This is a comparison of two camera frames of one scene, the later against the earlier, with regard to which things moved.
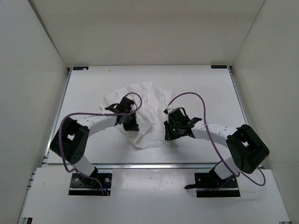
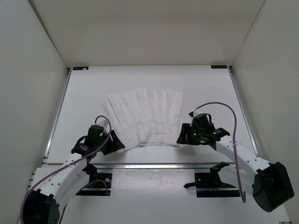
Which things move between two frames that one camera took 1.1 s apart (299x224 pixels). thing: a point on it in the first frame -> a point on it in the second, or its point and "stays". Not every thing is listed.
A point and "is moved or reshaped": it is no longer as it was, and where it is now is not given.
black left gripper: x=133 y=125 -> x=115 y=144
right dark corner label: x=218 y=66 stays
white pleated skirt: x=151 y=118 is moved or reshaped
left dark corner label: x=80 y=67 stays
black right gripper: x=169 y=135 -> x=184 y=138
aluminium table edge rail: x=193 y=166 stays
